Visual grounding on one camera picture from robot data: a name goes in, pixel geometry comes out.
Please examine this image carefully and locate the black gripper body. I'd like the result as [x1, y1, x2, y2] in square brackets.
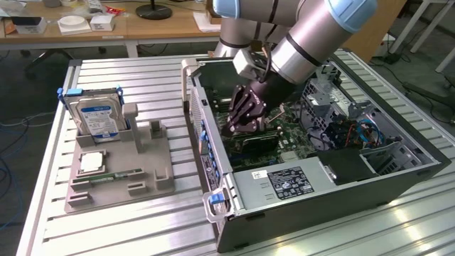
[247, 73, 300, 112]

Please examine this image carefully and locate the green motherboard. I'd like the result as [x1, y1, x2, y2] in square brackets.
[208, 89, 320, 173]

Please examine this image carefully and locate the metal disk bay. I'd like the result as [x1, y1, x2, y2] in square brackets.
[302, 63, 360, 129]

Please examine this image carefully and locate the silver chipset heatsink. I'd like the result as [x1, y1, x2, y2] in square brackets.
[279, 151, 304, 164]

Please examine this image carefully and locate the grey power supply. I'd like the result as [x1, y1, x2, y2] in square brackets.
[223, 156, 338, 214]

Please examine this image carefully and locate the white paper stack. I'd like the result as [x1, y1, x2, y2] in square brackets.
[192, 12, 224, 33]

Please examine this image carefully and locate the brown cardboard box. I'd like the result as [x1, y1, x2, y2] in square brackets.
[206, 0, 224, 19]

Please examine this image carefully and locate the wooden desk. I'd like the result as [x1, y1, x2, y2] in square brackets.
[126, 0, 320, 58]
[0, 0, 128, 51]

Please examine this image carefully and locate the wooden cabinet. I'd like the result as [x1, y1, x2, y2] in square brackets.
[334, 0, 408, 62]

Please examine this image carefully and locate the hard disk with blue label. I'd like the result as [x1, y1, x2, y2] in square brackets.
[65, 92, 121, 142]

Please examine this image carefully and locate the grey plastic disk bay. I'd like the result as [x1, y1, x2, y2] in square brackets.
[359, 140, 424, 176]

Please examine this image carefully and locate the black open PC case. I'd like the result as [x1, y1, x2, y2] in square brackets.
[180, 52, 452, 254]

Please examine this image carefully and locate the black round lamp base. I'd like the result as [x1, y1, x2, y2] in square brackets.
[135, 0, 175, 21]

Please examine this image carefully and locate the green RAM stick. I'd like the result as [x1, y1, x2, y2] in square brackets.
[85, 167, 144, 182]

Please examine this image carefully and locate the black stand base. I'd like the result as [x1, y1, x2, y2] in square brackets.
[403, 81, 455, 105]

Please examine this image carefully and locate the silver CPU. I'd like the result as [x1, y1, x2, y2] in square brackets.
[77, 153, 107, 173]

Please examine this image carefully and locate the grey parts rack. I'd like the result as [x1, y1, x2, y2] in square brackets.
[63, 103, 178, 214]

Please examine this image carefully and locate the small white box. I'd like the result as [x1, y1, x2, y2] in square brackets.
[88, 14, 117, 32]

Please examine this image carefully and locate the white box with round recess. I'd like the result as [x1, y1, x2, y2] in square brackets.
[56, 14, 93, 36]

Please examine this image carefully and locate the black chair base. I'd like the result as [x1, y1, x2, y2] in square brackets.
[20, 47, 79, 80]

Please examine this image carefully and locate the white box with black top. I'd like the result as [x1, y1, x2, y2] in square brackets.
[9, 15, 48, 35]

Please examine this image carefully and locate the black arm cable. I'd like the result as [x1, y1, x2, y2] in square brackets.
[255, 21, 282, 82]

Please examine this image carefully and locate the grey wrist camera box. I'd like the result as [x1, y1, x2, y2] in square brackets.
[232, 49, 270, 81]

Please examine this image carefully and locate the black wire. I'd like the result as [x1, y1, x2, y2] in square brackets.
[298, 100, 332, 150]

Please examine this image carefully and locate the red wire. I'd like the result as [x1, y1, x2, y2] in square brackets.
[346, 123, 356, 148]

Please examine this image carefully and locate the blue wire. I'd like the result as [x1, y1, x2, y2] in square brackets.
[356, 118, 387, 147]

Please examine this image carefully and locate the white table frame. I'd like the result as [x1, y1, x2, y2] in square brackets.
[388, 0, 455, 73]

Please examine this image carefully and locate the blue floor cable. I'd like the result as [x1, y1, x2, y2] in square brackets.
[0, 114, 29, 233]

